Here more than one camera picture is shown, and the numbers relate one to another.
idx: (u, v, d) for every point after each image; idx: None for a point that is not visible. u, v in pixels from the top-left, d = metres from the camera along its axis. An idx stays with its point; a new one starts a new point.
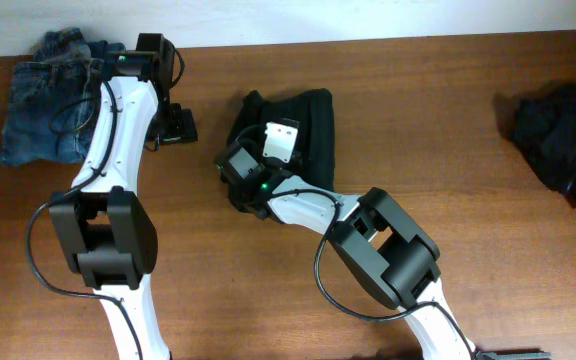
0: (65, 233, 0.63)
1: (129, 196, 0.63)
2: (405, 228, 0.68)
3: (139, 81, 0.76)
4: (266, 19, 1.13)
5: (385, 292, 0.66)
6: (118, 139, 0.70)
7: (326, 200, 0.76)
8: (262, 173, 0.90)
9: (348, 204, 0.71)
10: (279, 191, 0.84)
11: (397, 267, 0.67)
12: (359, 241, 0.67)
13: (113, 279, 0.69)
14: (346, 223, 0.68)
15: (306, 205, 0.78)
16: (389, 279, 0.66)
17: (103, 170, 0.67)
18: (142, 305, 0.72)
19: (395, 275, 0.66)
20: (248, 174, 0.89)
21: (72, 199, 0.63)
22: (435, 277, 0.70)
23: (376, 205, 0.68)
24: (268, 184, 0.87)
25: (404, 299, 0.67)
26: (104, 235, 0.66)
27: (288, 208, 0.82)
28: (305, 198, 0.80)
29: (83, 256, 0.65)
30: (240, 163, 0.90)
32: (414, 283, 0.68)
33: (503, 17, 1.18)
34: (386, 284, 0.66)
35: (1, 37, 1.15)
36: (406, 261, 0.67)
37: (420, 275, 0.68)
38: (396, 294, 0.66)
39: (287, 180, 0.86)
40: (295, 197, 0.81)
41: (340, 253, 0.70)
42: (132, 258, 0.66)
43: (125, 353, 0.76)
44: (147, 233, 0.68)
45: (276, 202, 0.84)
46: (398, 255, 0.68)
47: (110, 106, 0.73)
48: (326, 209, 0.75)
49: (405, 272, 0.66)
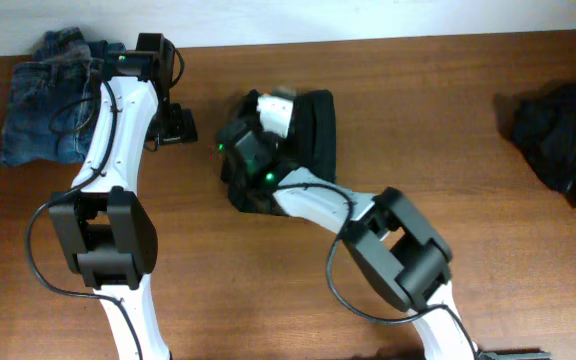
0: (65, 233, 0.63)
1: (129, 197, 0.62)
2: (420, 231, 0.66)
3: (139, 81, 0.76)
4: (266, 18, 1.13)
5: (396, 294, 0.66)
6: (118, 139, 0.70)
7: (338, 197, 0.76)
8: (270, 164, 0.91)
9: (361, 203, 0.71)
10: (285, 183, 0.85)
11: (409, 269, 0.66)
12: (374, 243, 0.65)
13: (113, 279, 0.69)
14: (361, 224, 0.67)
15: (316, 200, 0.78)
16: (401, 281, 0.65)
17: (103, 170, 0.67)
18: (142, 305, 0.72)
19: (407, 278, 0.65)
20: (255, 162, 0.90)
21: (73, 199, 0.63)
22: (447, 280, 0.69)
23: (391, 206, 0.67)
24: (274, 175, 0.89)
25: (415, 301, 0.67)
26: (104, 235, 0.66)
27: (296, 201, 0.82)
28: (315, 194, 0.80)
29: (83, 256, 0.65)
30: (249, 150, 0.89)
32: (426, 285, 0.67)
33: (502, 16, 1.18)
34: (398, 287, 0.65)
35: (1, 37, 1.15)
36: (419, 263, 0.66)
37: (433, 278, 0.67)
38: (408, 296, 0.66)
39: (295, 171, 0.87)
40: (303, 190, 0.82)
41: (353, 253, 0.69)
42: (133, 258, 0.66)
43: (125, 354, 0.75)
44: (147, 233, 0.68)
45: (283, 193, 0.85)
46: (411, 258, 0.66)
47: (110, 106, 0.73)
48: (338, 207, 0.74)
49: (417, 275, 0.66)
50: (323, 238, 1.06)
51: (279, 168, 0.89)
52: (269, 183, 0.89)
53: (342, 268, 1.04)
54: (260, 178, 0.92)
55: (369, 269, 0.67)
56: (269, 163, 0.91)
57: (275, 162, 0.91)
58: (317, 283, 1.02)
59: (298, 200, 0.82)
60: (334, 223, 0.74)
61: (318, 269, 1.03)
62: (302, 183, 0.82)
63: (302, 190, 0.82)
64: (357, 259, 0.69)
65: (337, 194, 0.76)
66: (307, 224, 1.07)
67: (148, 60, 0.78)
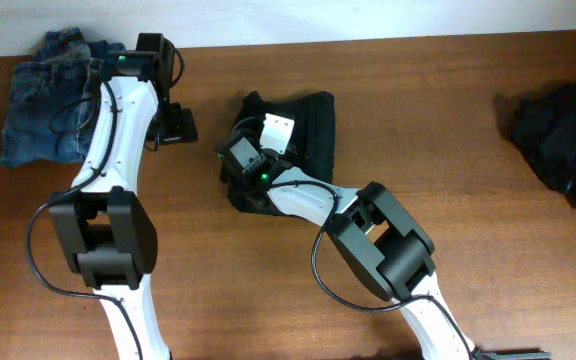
0: (65, 233, 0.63)
1: (128, 196, 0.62)
2: (400, 223, 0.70)
3: (139, 81, 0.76)
4: (266, 18, 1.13)
5: (379, 284, 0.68)
6: (118, 139, 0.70)
7: (325, 193, 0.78)
8: (262, 164, 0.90)
9: (347, 197, 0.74)
10: (278, 182, 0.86)
11: (391, 259, 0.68)
12: (358, 233, 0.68)
13: (113, 278, 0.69)
14: (344, 215, 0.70)
15: (306, 197, 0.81)
16: (383, 271, 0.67)
17: (103, 170, 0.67)
18: (142, 305, 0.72)
19: (390, 268, 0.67)
20: (248, 164, 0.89)
21: (72, 200, 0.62)
22: (431, 271, 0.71)
23: (373, 198, 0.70)
24: (268, 174, 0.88)
25: (398, 292, 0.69)
26: (105, 234, 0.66)
27: (287, 198, 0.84)
28: (304, 190, 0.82)
29: (83, 255, 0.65)
30: (242, 152, 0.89)
32: (408, 276, 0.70)
33: (502, 16, 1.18)
34: (381, 276, 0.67)
35: (1, 36, 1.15)
36: (401, 252, 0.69)
37: (414, 268, 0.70)
38: (390, 286, 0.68)
39: (287, 171, 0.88)
40: (294, 188, 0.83)
41: (338, 245, 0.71)
42: (132, 257, 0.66)
43: (126, 353, 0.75)
44: (147, 232, 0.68)
45: (276, 192, 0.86)
46: (395, 249, 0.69)
47: (110, 106, 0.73)
48: (325, 202, 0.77)
49: (399, 265, 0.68)
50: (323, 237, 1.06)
51: (273, 166, 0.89)
52: (264, 182, 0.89)
53: (342, 269, 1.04)
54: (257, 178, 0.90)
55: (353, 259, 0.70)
56: (261, 163, 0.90)
57: (267, 162, 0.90)
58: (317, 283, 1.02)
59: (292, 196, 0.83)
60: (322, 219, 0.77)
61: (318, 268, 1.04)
62: (293, 181, 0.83)
63: (293, 188, 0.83)
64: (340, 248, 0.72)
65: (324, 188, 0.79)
66: (308, 224, 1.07)
67: (148, 60, 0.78)
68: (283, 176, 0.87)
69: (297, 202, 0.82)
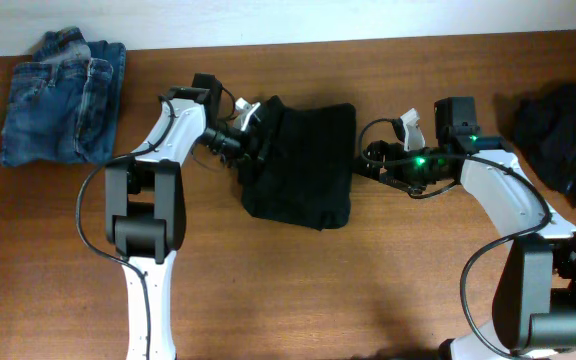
0: (112, 195, 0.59)
1: (174, 168, 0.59)
2: None
3: (195, 103, 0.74)
4: (267, 17, 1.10)
5: (518, 327, 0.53)
6: (170, 137, 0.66)
7: (534, 200, 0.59)
8: (469, 132, 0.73)
9: (556, 227, 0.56)
10: (487, 156, 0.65)
11: (554, 315, 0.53)
12: (544, 266, 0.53)
13: (144, 251, 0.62)
14: (541, 240, 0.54)
15: (513, 187, 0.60)
16: (536, 319, 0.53)
17: (157, 147, 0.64)
18: (164, 284, 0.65)
19: (546, 324, 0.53)
20: (462, 126, 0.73)
21: (124, 162, 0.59)
22: (563, 350, 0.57)
23: None
24: (478, 138, 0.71)
25: (526, 347, 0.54)
26: (145, 208, 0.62)
27: (480, 173, 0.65)
28: (509, 183, 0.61)
29: (123, 220, 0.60)
30: (464, 107, 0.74)
32: (553, 345, 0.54)
33: (508, 17, 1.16)
34: (529, 323, 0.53)
35: (1, 38, 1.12)
36: (567, 319, 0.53)
37: (568, 344, 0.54)
38: (527, 336, 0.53)
39: (503, 153, 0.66)
40: (502, 176, 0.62)
41: (512, 264, 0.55)
42: (165, 228, 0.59)
43: (136, 340, 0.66)
44: (182, 212, 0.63)
45: (472, 164, 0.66)
46: (560, 308, 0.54)
47: (168, 114, 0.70)
48: (530, 211, 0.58)
49: (556, 328, 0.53)
50: (324, 238, 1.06)
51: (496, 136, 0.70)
52: (472, 143, 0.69)
53: (342, 270, 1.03)
54: (462, 138, 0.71)
55: (511, 280, 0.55)
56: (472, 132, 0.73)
57: (468, 131, 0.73)
58: (317, 283, 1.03)
59: (466, 176, 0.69)
60: (512, 221, 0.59)
61: (318, 269, 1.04)
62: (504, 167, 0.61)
63: (500, 175, 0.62)
64: (509, 267, 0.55)
65: (535, 202, 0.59)
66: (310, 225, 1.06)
67: (200, 93, 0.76)
68: (494, 156, 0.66)
69: (494, 185, 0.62)
